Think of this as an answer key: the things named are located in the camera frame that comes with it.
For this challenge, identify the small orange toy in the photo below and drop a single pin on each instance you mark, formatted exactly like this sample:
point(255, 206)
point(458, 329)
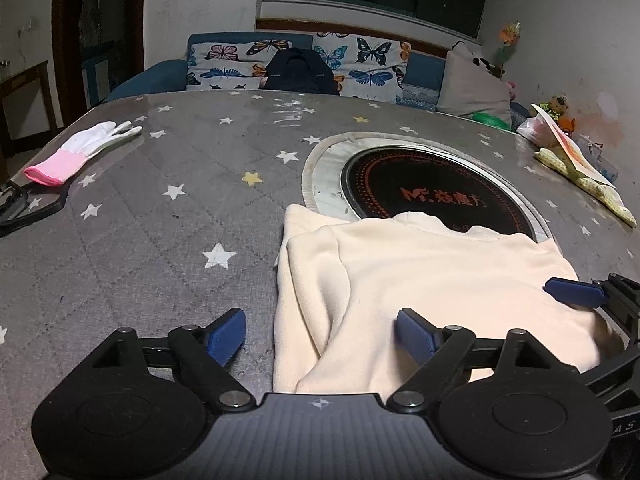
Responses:
point(566, 124)

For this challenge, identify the black white plush toy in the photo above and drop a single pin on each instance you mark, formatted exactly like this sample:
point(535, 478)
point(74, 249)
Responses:
point(485, 66)

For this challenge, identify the cream long-sleeve shirt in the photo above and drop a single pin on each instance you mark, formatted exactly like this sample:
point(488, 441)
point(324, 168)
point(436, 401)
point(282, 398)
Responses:
point(450, 280)

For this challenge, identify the brown wooden rail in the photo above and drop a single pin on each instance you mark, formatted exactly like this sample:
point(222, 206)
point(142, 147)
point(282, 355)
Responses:
point(300, 25)

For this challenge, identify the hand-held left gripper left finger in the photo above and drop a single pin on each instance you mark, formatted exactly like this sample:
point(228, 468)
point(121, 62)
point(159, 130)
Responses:
point(227, 334)

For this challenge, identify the clear plastic container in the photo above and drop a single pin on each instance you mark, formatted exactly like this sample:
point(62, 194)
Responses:
point(600, 157)

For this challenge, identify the blue sofa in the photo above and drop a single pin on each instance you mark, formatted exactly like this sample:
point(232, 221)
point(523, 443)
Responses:
point(165, 72)

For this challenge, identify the grey star-print table cover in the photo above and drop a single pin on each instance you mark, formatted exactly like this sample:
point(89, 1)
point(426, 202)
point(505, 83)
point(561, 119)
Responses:
point(150, 240)

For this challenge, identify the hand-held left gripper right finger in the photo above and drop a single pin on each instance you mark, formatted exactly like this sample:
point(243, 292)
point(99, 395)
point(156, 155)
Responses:
point(415, 334)

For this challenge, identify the bear doll in yellow outfit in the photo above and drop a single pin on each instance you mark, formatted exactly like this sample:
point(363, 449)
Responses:
point(556, 105)

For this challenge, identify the orange artificial flower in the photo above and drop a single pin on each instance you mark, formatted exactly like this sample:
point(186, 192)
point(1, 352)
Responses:
point(509, 35)

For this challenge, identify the dark wooden door frame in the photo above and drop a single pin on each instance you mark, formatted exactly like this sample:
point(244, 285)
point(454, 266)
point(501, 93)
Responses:
point(62, 35)

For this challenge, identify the grey pillow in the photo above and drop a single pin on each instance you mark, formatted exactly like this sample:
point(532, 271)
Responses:
point(472, 92)

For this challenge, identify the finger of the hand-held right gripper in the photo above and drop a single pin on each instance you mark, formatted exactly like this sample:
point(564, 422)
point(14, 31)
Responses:
point(575, 292)
point(612, 370)

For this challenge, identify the wooden side table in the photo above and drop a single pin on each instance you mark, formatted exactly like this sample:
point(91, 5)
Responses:
point(30, 77)

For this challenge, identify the yellow-green patterned cloth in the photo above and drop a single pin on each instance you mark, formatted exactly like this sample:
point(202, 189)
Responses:
point(595, 190)

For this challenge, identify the butterfly print cushion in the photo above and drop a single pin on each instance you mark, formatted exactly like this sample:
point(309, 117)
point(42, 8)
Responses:
point(230, 62)
point(370, 67)

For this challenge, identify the green plastic bag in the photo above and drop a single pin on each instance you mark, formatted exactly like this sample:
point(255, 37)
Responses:
point(492, 121)

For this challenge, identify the light blue lace cloth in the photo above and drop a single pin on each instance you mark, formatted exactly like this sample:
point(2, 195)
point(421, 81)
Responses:
point(420, 96)

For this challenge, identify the clear plastic bag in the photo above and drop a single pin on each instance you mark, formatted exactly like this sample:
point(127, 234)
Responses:
point(534, 130)

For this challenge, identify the black backpack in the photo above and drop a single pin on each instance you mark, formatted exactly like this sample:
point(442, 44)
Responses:
point(300, 72)

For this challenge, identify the round black induction cooktop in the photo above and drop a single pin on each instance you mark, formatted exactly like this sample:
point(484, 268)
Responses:
point(425, 180)

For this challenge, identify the paper sheet with red print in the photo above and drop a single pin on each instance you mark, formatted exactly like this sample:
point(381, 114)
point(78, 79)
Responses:
point(575, 152)

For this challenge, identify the white glove with pink cuff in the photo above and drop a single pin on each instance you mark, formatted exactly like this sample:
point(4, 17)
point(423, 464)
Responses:
point(75, 152)

